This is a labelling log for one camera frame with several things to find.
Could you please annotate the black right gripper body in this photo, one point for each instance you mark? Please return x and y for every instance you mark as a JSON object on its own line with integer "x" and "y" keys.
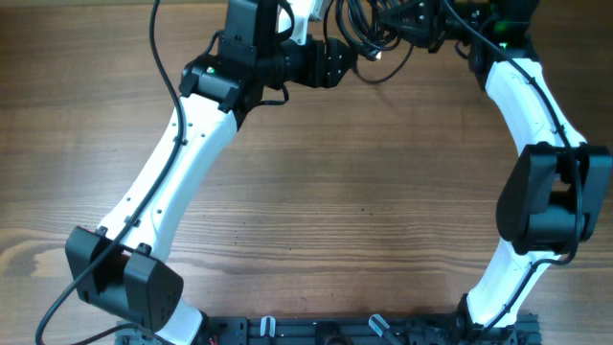
{"x": 444, "y": 25}

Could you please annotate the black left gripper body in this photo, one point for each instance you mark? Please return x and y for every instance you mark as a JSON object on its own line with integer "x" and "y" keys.
{"x": 308, "y": 65}

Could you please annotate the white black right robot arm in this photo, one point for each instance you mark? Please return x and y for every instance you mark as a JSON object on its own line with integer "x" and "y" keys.
{"x": 553, "y": 197}

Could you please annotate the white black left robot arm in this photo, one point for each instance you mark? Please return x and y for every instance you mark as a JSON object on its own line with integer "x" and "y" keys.
{"x": 121, "y": 267}

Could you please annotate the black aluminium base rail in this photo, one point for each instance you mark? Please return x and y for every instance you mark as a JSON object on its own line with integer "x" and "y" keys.
{"x": 425, "y": 329}

